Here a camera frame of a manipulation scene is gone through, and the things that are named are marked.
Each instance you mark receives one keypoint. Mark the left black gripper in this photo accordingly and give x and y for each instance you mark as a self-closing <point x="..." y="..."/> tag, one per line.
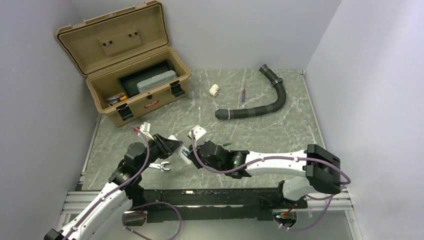
<point x="166" y="146"/>

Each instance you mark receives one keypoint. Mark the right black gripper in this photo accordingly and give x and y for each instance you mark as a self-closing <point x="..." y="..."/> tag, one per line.
<point x="191" y="156"/>

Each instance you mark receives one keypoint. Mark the white remote control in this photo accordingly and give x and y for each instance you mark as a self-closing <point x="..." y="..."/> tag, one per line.
<point x="182" y="156"/>

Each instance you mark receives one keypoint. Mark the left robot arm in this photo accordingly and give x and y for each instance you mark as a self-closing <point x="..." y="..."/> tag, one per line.
<point x="120" y="193"/>

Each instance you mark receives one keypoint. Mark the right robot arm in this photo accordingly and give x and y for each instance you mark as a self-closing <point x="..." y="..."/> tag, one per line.
<point x="314" y="170"/>

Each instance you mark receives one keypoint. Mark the silver open-end wrench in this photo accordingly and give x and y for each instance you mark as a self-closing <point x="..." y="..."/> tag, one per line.
<point x="163" y="166"/>

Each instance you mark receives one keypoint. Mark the white pipe fitting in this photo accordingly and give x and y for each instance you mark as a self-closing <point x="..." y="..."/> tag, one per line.
<point x="214" y="89"/>

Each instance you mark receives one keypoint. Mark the grey plastic case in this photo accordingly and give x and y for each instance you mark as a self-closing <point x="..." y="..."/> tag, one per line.
<point x="155" y="81"/>

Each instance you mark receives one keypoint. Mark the orange black tool in toolbox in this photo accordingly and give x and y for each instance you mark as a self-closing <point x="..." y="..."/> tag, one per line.
<point x="116" y="99"/>

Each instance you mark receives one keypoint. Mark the black tray in toolbox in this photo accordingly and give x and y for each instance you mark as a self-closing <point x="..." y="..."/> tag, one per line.
<point x="129" y="82"/>

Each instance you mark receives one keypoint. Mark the tan plastic toolbox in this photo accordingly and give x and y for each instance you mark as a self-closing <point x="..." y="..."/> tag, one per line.
<point x="113" y="45"/>

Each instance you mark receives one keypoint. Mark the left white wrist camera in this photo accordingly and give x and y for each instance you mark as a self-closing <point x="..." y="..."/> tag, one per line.
<point x="145" y="129"/>

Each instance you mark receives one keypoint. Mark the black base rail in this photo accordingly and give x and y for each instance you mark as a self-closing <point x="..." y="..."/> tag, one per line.
<point x="211" y="204"/>

